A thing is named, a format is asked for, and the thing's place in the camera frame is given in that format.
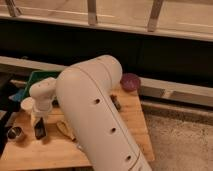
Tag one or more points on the black eraser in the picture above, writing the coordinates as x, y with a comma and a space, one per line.
39, 128

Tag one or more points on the small metal cup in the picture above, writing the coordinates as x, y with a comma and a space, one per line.
15, 134

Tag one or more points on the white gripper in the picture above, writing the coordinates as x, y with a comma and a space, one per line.
40, 110

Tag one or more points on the small dark block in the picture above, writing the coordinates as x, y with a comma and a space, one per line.
116, 102

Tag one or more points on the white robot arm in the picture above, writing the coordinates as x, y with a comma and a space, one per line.
82, 91

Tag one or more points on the blue object at table edge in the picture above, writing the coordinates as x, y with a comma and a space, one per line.
17, 97

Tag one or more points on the green plastic tray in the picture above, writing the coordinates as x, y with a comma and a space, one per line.
37, 76

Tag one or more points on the purple bowl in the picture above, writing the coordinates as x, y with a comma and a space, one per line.
130, 82

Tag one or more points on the white paper cup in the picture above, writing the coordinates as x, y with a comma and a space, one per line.
27, 104

